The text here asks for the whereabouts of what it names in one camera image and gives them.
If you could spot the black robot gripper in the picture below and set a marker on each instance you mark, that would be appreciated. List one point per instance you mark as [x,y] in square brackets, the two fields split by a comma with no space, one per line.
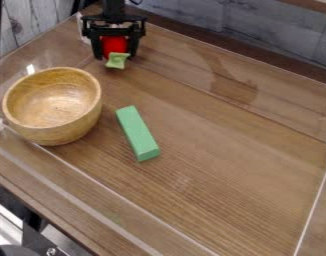
[113,23]

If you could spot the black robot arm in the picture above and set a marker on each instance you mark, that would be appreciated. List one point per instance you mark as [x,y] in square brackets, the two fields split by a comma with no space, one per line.
[114,31]

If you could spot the red plush fruit green leaf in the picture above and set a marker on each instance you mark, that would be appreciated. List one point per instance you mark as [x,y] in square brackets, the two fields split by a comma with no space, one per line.
[116,53]

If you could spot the green rectangular block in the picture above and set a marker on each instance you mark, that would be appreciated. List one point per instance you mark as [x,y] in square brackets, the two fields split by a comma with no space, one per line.
[141,139]

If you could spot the black metal table frame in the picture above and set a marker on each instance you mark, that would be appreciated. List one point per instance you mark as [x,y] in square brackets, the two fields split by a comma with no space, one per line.
[22,225]

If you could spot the wooden bowl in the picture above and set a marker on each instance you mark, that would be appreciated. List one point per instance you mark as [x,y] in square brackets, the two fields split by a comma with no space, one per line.
[54,106]

